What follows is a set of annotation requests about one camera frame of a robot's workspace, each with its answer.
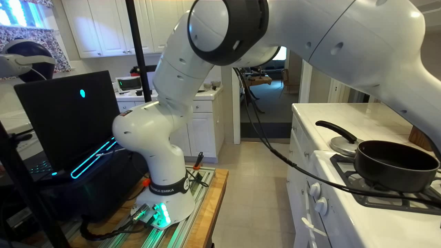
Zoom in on white stove knob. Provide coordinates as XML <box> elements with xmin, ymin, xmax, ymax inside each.
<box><xmin>313</xmin><ymin>195</ymin><xmax>331</xmax><ymax>217</ymax></box>
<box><xmin>307</xmin><ymin>180</ymin><xmax>324</xmax><ymax>199</ymax></box>

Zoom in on large black stove grate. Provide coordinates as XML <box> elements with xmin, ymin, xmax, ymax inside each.
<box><xmin>329</xmin><ymin>152</ymin><xmax>441</xmax><ymax>216</ymax></box>

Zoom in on white gas stove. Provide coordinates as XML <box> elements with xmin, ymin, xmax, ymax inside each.
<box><xmin>288</xmin><ymin>146</ymin><xmax>441</xmax><ymax>248</ymax></box>

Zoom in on wooden side table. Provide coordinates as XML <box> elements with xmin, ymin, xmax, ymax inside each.
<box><xmin>238</xmin><ymin>67</ymin><xmax>274</xmax><ymax>115</ymax></box>

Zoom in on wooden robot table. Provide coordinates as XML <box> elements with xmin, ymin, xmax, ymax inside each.
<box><xmin>67</xmin><ymin>165</ymin><xmax>230</xmax><ymax>248</ymax></box>

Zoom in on bright window behind doorway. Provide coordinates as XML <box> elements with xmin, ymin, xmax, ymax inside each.
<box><xmin>273</xmin><ymin>45</ymin><xmax>289</xmax><ymax>62</ymax></box>

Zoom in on small black counter appliance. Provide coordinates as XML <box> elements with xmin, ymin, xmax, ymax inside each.
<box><xmin>113</xmin><ymin>74</ymin><xmax>145</xmax><ymax>95</ymax></box>

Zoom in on black vertical stand pole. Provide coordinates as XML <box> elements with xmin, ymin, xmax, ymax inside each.
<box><xmin>124</xmin><ymin>0</ymin><xmax>154</xmax><ymax>103</ymax></box>

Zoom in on grey round lid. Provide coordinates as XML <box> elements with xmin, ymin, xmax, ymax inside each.
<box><xmin>328</xmin><ymin>135</ymin><xmax>365</xmax><ymax>158</ymax></box>

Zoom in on white counter cabinet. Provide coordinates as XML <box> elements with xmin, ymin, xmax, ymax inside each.
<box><xmin>285</xmin><ymin>101</ymin><xmax>426</xmax><ymax>184</ymax></box>

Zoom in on white upper kitchen cabinets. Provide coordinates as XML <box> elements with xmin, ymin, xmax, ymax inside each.
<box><xmin>61</xmin><ymin>0</ymin><xmax>197</xmax><ymax>60</ymax></box>

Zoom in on black case under laptop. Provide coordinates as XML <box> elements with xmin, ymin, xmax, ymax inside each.
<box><xmin>40</xmin><ymin>148</ymin><xmax>150</xmax><ymax>224</ymax></box>

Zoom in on black laptop with cyan lights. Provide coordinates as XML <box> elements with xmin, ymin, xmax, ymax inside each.
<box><xmin>12</xmin><ymin>68</ymin><xmax>153</xmax><ymax>184</ymax></box>

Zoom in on dark brown knife block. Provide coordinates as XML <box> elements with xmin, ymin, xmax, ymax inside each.
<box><xmin>406</xmin><ymin>124</ymin><xmax>435</xmax><ymax>152</ymax></box>

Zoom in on black tripod leg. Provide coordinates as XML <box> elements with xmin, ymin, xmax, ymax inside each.
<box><xmin>0</xmin><ymin>121</ymin><xmax>72</xmax><ymax>248</ymax></box>

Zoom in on white headset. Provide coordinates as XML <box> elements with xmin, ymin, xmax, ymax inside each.
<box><xmin>0</xmin><ymin>52</ymin><xmax>55</xmax><ymax>79</ymax></box>

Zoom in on bright kitchen window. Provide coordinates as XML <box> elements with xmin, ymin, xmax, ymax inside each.
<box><xmin>0</xmin><ymin>0</ymin><xmax>52</xmax><ymax>28</ymax></box>

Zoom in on red handled clamp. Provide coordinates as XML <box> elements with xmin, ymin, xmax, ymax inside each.
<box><xmin>191</xmin><ymin>150</ymin><xmax>207</xmax><ymax>172</ymax></box>

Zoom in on aluminium base plate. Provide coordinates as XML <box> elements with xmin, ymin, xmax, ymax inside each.
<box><xmin>129</xmin><ymin>163</ymin><xmax>218</xmax><ymax>248</ymax></box>

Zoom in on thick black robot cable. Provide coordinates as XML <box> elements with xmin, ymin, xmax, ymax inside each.
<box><xmin>233</xmin><ymin>67</ymin><xmax>441</xmax><ymax>208</ymax></box>

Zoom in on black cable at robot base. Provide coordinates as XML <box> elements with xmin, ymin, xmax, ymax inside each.
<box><xmin>78</xmin><ymin>214</ymin><xmax>149</xmax><ymax>243</ymax></box>

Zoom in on black saucepan with handle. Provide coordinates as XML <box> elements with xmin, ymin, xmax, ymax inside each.
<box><xmin>314</xmin><ymin>118</ymin><xmax>441</xmax><ymax>194</ymax></box>

